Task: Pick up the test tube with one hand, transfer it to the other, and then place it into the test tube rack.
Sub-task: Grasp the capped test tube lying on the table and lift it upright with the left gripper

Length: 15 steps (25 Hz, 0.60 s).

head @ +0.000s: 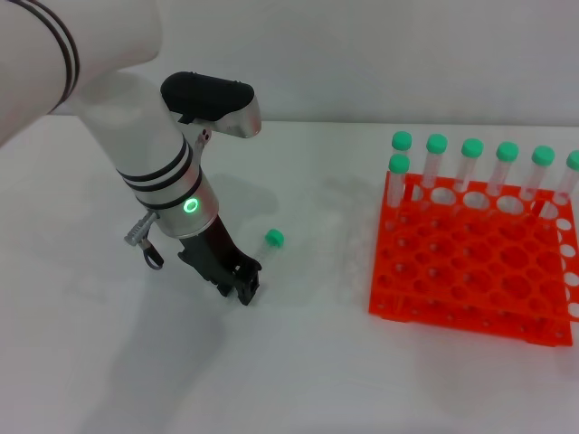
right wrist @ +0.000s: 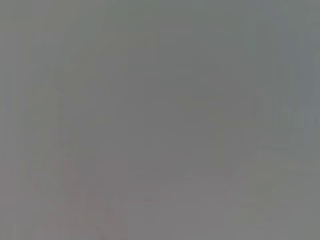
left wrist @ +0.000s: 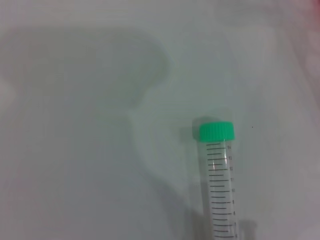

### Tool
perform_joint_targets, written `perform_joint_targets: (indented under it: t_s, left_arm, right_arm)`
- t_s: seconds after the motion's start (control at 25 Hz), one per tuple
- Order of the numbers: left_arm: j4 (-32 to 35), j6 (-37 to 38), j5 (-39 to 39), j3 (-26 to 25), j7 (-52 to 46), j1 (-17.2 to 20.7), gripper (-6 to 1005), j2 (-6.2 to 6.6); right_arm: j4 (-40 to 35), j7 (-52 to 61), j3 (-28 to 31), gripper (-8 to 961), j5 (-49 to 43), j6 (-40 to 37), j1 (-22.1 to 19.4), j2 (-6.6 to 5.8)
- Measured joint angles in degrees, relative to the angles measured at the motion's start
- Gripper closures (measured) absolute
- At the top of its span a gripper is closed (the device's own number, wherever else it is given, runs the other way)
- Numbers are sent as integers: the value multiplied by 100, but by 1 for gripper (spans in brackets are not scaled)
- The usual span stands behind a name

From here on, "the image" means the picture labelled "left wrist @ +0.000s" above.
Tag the graduated green cap test tube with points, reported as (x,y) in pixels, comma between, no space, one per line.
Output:
(217,131)

